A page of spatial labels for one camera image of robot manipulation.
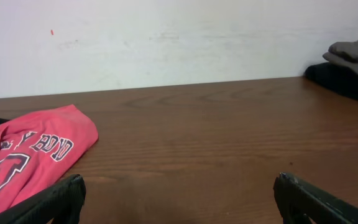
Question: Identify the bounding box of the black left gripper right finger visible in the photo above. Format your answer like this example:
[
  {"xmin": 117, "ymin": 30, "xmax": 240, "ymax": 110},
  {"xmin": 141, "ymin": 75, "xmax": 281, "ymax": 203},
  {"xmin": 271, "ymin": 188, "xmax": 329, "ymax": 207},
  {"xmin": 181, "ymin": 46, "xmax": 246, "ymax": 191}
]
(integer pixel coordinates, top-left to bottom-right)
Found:
[{"xmin": 273, "ymin": 172, "xmax": 358, "ymax": 224}]

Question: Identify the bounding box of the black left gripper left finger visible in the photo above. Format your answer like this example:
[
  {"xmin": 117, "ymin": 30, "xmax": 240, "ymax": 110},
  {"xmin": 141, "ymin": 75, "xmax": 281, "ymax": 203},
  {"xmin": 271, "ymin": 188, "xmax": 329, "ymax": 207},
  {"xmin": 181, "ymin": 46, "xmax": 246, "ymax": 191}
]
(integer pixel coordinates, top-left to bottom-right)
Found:
[{"xmin": 0, "ymin": 174, "xmax": 86, "ymax": 224}]

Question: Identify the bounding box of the red soccer t-shirt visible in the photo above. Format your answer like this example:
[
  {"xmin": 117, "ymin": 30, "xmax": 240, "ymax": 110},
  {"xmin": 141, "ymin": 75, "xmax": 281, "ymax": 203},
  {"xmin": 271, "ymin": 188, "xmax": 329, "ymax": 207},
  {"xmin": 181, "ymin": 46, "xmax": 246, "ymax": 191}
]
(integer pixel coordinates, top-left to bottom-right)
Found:
[{"xmin": 0, "ymin": 105, "xmax": 98, "ymax": 213}]

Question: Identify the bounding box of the dark navy folded garment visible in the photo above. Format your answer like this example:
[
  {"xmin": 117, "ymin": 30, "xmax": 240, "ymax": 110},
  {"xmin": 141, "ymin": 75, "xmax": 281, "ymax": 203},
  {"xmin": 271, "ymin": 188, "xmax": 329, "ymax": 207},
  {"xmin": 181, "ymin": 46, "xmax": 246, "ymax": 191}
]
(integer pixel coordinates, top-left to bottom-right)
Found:
[{"xmin": 304, "ymin": 62, "xmax": 358, "ymax": 101}]

